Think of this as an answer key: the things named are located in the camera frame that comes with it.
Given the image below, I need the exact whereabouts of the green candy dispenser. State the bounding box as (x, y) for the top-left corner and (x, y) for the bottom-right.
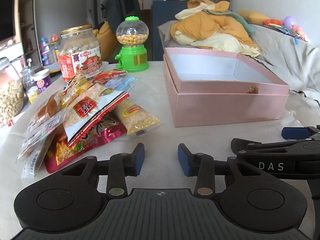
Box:
(115, 16), (150, 72)

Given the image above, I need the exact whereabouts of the pink capped bottle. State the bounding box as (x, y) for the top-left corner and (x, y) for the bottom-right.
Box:
(49, 34), (60, 64)

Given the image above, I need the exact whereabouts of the clear puffed rice packet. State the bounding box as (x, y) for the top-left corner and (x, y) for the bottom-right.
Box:
(86, 83), (118, 105)
(114, 99), (163, 137)

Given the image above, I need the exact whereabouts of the white barcode snack packet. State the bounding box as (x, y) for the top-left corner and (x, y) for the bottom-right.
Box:
(21, 150), (46, 180)

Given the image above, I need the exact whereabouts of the large glass peanut jar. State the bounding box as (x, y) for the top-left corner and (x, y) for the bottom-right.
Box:
(0, 57), (25, 128)

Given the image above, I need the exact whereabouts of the black television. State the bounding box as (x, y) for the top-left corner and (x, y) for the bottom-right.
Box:
(0, 0), (17, 42)

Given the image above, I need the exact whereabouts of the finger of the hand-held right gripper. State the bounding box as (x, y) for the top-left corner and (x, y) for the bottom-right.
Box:
(281, 125), (320, 142)
(230, 137), (320, 153)

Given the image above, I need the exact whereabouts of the orange red snack packet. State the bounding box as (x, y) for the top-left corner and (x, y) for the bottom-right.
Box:
(93, 69), (127, 83)

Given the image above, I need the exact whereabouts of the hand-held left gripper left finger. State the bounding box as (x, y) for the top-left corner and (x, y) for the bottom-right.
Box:
(60, 143), (145, 197)

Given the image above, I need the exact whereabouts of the magenta foil snack packet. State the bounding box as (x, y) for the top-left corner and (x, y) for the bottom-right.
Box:
(44, 120), (128, 174)

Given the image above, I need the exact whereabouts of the clear wrapped snack packet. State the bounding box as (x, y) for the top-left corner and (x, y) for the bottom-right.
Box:
(16, 120), (57, 165)

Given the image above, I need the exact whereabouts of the panda print snack packet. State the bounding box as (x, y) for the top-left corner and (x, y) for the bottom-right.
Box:
(61, 76), (93, 103)

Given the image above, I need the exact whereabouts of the blue clear snack packet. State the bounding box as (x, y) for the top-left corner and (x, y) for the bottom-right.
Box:
(105, 77), (139, 95)

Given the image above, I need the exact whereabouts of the wooden shelf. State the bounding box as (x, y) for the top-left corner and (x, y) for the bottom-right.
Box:
(14, 0), (38, 55)

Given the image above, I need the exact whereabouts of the colourful toy pile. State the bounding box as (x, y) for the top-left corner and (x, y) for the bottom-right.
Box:
(264, 16), (311, 43)

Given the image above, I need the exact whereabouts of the clear bread packet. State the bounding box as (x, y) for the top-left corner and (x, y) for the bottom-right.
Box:
(26, 94), (66, 130)

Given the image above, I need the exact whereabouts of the blue cabinet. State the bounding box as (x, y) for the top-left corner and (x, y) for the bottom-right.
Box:
(151, 0), (190, 62)

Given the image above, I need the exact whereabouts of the small glass clamp jar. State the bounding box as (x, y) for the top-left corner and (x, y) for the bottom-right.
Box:
(20, 58), (44, 90)

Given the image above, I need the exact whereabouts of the blue capped bottle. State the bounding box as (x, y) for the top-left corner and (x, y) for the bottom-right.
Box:
(39, 37), (50, 66)

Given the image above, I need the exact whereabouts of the small yellow filled jar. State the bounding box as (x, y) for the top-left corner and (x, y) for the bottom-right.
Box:
(26, 86), (40, 104)

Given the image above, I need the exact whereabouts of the yellow pillow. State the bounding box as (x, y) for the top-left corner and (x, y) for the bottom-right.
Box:
(236, 10), (270, 26)

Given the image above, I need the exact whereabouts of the yellow rimmed tray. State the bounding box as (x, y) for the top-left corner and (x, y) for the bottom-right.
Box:
(49, 64), (62, 77)

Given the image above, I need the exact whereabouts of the red label peanut jar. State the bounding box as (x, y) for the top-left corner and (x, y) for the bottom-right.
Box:
(58, 25), (103, 82)

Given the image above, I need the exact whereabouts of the orange yellow blanket pile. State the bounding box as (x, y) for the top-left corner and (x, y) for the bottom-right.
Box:
(170, 0), (262, 57)

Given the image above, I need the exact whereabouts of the pink cardboard box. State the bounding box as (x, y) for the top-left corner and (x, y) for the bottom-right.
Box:
(163, 47), (290, 128)

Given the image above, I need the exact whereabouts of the purple white paper cup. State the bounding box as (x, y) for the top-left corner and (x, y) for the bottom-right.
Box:
(32, 69), (52, 94)

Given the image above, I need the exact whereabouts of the white tablecloth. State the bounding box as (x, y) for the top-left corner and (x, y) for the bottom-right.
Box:
(0, 60), (320, 240)

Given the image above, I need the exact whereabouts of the yellow beanbag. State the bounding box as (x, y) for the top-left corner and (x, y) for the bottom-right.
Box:
(92, 21), (118, 62)

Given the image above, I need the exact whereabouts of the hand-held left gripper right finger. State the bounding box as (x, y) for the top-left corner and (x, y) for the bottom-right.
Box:
(177, 144), (260, 197)

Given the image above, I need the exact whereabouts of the dark hanging jacket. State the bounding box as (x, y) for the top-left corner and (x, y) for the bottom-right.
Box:
(101, 0), (142, 28)

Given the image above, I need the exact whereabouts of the red white snack packet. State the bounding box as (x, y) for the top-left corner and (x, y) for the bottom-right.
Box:
(64, 91), (130, 147)

